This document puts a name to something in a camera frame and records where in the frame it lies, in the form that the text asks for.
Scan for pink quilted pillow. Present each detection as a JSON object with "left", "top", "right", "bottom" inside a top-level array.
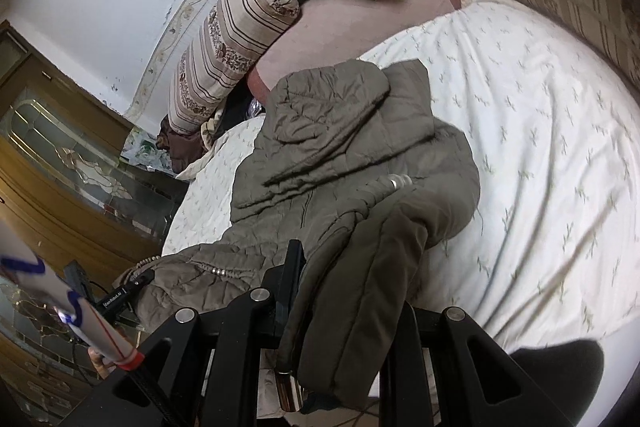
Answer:
[{"left": 246, "top": 0, "right": 461, "bottom": 103}]

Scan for wooden glass-door cabinet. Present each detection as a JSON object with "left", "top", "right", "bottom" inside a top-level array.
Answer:
[{"left": 1, "top": 24, "right": 186, "bottom": 426}]

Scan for olive hooded puffer jacket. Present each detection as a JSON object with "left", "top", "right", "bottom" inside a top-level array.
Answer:
[{"left": 134, "top": 60, "right": 480, "bottom": 407}]

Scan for striped floral folded quilt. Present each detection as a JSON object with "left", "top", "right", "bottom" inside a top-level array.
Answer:
[{"left": 168, "top": 0, "right": 300, "bottom": 134}]

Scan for floral plastic bag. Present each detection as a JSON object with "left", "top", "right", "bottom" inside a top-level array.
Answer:
[{"left": 119, "top": 127, "right": 175, "bottom": 176}]

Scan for dark brown garment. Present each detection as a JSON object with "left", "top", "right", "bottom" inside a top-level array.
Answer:
[{"left": 156, "top": 116, "right": 207, "bottom": 174}]

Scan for white leaf-print quilt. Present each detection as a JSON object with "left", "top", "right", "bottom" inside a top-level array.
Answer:
[{"left": 163, "top": 0, "right": 639, "bottom": 350}]

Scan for cream floral cloth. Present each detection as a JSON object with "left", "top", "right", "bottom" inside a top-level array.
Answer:
[{"left": 200, "top": 107, "right": 224, "bottom": 150}]

